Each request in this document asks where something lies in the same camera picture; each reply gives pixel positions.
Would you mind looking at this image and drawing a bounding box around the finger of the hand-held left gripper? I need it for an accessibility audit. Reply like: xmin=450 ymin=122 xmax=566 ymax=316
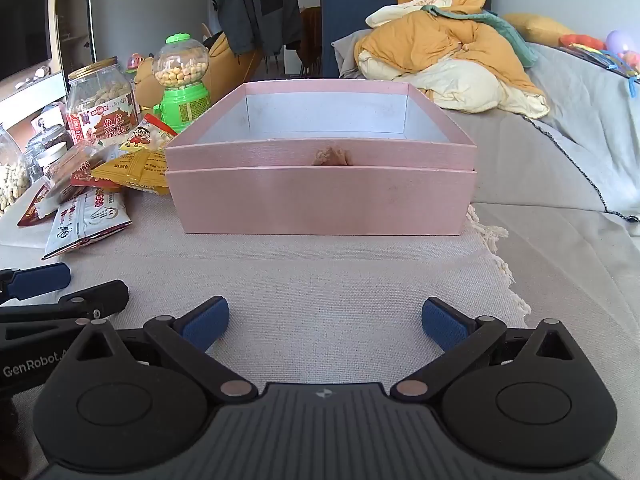
xmin=0 ymin=280 xmax=130 ymax=325
xmin=0 ymin=262 xmax=72 ymax=307

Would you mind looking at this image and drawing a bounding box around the grey pillow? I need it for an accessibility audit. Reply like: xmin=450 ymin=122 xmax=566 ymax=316
xmin=331 ymin=30 xmax=373 ymax=80

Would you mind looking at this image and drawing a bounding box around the pink gift box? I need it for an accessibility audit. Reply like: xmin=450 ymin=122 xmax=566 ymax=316
xmin=164 ymin=79 xmax=477 ymax=237

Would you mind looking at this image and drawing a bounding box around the yellow snack packet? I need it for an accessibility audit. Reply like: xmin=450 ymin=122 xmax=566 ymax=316
xmin=91 ymin=150 xmax=168 ymax=184
xmin=122 ymin=170 xmax=171 ymax=197

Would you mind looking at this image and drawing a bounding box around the wooden chair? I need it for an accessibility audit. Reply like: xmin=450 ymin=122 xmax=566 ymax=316
xmin=299 ymin=6 xmax=325 ymax=77

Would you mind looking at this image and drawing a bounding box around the colourful picture book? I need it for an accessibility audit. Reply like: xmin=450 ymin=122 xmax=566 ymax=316
xmin=565 ymin=45 xmax=640 ymax=81

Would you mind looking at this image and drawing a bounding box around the black television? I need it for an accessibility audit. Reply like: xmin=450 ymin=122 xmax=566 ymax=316
xmin=0 ymin=0 xmax=97 ymax=82

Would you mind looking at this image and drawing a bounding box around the green gumball machine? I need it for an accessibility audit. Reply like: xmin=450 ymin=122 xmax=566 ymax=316
xmin=151 ymin=34 xmax=213 ymax=135

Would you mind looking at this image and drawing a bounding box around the dark red snack packet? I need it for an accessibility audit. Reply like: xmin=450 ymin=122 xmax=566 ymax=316
xmin=17 ymin=185 xmax=66 ymax=228

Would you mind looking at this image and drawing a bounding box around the clear packet of brown snacks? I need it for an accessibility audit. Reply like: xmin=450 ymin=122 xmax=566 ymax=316
xmin=42 ymin=142 xmax=123 ymax=206

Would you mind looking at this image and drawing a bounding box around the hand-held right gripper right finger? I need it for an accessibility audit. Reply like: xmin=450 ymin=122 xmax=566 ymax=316
xmin=390 ymin=296 xmax=576 ymax=404

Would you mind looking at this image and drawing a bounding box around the grey jacket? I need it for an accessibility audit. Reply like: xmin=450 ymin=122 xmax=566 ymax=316
xmin=210 ymin=0 xmax=304 ymax=58

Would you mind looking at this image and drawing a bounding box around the orange-red edged snack packet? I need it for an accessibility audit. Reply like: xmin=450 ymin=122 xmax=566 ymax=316
xmin=118 ymin=114 xmax=178 ymax=153

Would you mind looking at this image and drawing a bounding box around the purple balloon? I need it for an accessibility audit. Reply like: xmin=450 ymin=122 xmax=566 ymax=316
xmin=606 ymin=30 xmax=637 ymax=56

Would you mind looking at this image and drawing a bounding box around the orange plush toy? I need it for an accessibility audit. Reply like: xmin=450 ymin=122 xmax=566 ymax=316
xmin=559 ymin=34 xmax=606 ymax=52

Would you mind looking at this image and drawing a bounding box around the white snack packet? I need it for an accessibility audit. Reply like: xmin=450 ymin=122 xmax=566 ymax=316
xmin=42 ymin=200 xmax=85 ymax=261
xmin=75 ymin=187 xmax=133 ymax=246

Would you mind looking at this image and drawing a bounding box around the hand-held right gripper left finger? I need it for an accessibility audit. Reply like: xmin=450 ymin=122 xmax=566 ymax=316
xmin=75 ymin=296 xmax=256 ymax=404

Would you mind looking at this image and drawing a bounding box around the yellow and cream quilt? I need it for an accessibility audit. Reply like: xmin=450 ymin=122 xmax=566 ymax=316
xmin=354 ymin=0 xmax=551 ymax=120

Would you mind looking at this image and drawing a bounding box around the glass jar with dark contents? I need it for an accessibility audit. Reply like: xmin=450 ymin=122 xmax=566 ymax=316
xmin=25 ymin=122 xmax=76 ymax=181

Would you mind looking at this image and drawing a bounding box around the yellow pillow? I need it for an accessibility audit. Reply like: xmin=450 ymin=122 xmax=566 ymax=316
xmin=500 ymin=12 xmax=576 ymax=48

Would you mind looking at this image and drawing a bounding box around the glass jar of pale nuts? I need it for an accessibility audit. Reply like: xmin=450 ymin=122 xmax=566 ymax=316
xmin=0 ymin=125 xmax=32 ymax=216

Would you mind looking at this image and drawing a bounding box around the red label peanut jar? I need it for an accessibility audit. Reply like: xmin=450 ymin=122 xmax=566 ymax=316
xmin=66 ymin=57 xmax=142 ymax=148

